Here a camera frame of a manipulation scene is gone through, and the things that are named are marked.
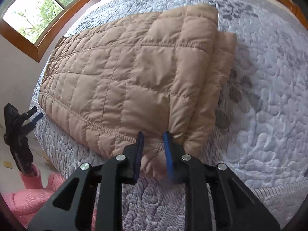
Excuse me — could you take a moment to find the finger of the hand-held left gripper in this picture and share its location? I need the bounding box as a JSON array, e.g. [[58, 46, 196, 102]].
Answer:
[[21, 107, 38, 121], [23, 112, 44, 133]]

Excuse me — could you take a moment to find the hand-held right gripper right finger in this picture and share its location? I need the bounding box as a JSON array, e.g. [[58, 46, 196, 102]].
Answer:
[[163, 131, 281, 231]]

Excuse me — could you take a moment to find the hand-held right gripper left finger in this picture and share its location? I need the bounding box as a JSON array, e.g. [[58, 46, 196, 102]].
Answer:
[[28, 132, 145, 231]]

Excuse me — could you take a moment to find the beige quilted jacket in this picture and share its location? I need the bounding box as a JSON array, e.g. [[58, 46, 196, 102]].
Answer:
[[38, 4, 237, 181]]

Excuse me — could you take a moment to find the person's left forearm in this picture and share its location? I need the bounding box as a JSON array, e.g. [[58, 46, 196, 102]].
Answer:
[[20, 165, 44, 190]]

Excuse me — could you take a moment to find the person's pink checked clothing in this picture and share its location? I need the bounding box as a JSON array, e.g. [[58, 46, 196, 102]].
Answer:
[[0, 173, 99, 231]]

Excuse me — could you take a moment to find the large wooden-framed window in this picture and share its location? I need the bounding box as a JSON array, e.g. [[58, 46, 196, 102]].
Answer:
[[0, 0, 100, 63]]

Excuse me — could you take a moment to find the grey quilted bedspread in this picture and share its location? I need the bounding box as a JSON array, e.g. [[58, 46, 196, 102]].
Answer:
[[29, 0, 308, 231]]

